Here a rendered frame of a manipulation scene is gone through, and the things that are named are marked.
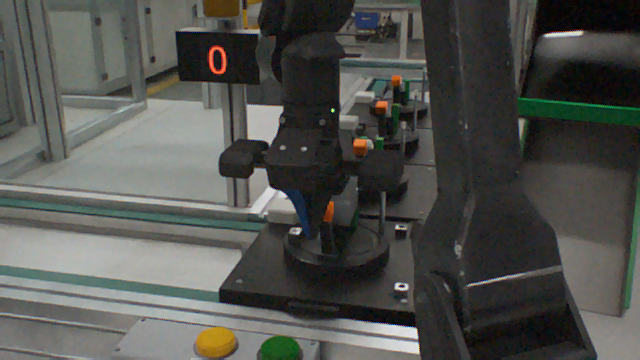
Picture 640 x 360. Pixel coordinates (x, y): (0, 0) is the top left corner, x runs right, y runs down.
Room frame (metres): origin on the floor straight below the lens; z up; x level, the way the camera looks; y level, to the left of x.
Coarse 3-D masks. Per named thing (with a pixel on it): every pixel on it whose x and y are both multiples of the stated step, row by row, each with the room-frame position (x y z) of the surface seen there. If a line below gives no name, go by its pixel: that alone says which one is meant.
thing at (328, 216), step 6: (330, 204) 0.67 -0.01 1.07; (330, 210) 0.66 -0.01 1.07; (324, 216) 0.66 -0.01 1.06; (330, 216) 0.66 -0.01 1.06; (324, 222) 0.67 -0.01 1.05; (330, 222) 0.67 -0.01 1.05; (324, 228) 0.68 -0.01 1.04; (330, 228) 0.68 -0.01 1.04; (324, 234) 0.68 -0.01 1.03; (330, 234) 0.68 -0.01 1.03; (324, 240) 0.68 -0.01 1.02; (330, 240) 0.68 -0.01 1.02; (324, 246) 0.69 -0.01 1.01; (330, 246) 0.68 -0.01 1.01; (324, 252) 0.69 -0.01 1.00; (330, 252) 0.69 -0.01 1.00
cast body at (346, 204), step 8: (352, 184) 0.73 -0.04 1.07; (344, 192) 0.73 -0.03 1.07; (352, 192) 0.73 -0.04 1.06; (336, 200) 0.72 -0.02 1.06; (344, 200) 0.72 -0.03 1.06; (352, 200) 0.73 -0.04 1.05; (336, 208) 0.72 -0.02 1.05; (344, 208) 0.71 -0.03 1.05; (352, 208) 0.73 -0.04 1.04; (336, 216) 0.72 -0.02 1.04; (344, 216) 0.71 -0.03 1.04; (336, 224) 0.72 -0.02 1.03; (344, 224) 0.71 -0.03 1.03
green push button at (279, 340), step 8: (272, 336) 0.56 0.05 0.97; (280, 336) 0.56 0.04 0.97; (288, 336) 0.56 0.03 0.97; (264, 344) 0.54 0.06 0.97; (272, 344) 0.54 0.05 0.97; (280, 344) 0.54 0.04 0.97; (288, 344) 0.54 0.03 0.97; (296, 344) 0.54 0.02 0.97; (264, 352) 0.53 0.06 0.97; (272, 352) 0.53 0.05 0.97; (280, 352) 0.53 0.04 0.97; (288, 352) 0.53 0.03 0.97; (296, 352) 0.53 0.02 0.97
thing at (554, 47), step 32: (544, 0) 0.79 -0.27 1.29; (576, 0) 0.81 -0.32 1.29; (608, 0) 0.80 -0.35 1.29; (544, 32) 0.76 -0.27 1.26; (576, 32) 0.75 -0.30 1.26; (608, 32) 0.74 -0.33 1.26; (544, 64) 0.71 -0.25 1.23; (576, 64) 0.70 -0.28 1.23; (608, 64) 0.69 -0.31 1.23; (544, 96) 0.65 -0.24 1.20; (576, 96) 0.65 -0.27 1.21; (608, 96) 0.64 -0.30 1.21
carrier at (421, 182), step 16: (368, 144) 0.99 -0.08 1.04; (400, 144) 1.01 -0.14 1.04; (416, 176) 1.04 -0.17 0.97; (432, 176) 1.04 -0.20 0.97; (368, 192) 0.93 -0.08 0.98; (400, 192) 0.95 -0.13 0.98; (416, 192) 0.96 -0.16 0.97; (432, 192) 0.96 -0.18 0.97; (368, 208) 0.89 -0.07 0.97; (400, 208) 0.89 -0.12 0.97; (416, 208) 0.89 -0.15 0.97
